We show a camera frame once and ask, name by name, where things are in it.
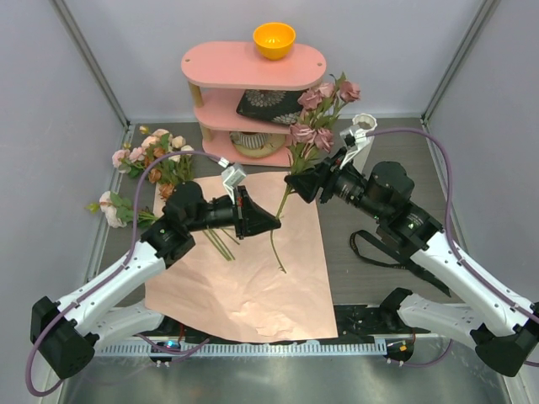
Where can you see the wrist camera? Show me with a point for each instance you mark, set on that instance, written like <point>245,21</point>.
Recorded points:
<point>349,141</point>
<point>231,176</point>

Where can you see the pale pink flower stem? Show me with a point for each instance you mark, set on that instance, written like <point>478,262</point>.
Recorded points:
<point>119,212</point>

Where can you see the black floral square plate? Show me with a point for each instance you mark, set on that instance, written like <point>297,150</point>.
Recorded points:
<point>274,106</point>

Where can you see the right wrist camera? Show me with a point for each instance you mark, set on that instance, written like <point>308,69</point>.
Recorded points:
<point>349,141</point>

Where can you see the peach and orange flower bunch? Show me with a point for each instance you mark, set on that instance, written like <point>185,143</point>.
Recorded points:
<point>162,159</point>

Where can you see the white ribbed ceramic vase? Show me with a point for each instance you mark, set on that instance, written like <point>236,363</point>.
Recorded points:
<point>363,125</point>

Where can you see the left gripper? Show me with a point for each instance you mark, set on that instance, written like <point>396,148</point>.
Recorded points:
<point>249,217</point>

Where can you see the mauve pink flower bunch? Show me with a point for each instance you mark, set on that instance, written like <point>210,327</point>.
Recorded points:
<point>321,108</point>

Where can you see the pink wrapping paper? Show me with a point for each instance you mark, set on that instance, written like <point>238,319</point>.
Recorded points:
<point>275,289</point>

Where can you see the orange plastic bowl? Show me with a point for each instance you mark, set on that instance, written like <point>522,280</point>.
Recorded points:
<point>274,40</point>

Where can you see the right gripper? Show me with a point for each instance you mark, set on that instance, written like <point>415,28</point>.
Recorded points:
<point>306,184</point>

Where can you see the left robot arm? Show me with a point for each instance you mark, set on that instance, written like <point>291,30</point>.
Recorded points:
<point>66,332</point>

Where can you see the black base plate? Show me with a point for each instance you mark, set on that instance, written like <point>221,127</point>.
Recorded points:
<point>355,324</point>

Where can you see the black ribbon with gold text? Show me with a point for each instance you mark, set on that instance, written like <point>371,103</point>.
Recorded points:
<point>399,261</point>

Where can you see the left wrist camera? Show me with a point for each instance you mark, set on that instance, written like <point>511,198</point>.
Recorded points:
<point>231,176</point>

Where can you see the pink three-tier shelf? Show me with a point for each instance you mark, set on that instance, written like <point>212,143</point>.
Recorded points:
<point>218,72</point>

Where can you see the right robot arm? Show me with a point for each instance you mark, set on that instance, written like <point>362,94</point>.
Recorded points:
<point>497,324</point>

